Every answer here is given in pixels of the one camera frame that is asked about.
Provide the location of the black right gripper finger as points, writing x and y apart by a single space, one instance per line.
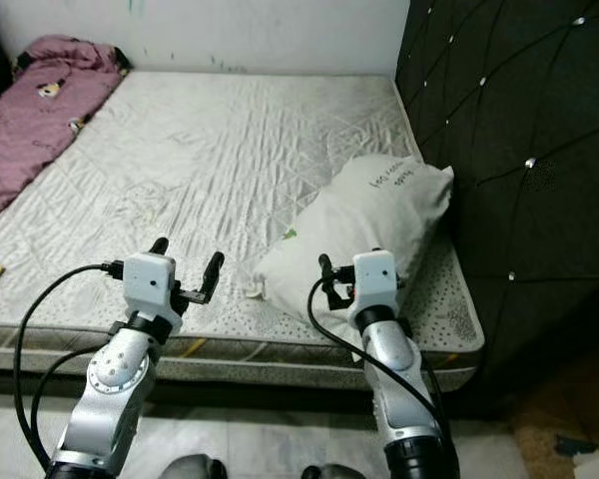
326 274

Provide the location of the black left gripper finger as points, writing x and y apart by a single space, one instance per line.
159 246
213 275

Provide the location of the white pillow with print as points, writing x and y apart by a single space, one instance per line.
359 225

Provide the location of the white quilted mattress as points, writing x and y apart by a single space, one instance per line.
210 170

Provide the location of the grey robot left leg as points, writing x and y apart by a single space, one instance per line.
195 468

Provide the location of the grey robot leg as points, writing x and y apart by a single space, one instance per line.
329 473
195 468

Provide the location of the pink cartoon print blanket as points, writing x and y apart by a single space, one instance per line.
30 130

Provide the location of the grey robot right leg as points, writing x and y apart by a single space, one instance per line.
329 473

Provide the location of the black tufted headboard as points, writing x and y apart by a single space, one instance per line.
509 100

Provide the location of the dark blue cloth scrap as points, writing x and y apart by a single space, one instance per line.
574 446

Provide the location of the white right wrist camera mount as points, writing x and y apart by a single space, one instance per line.
377 279

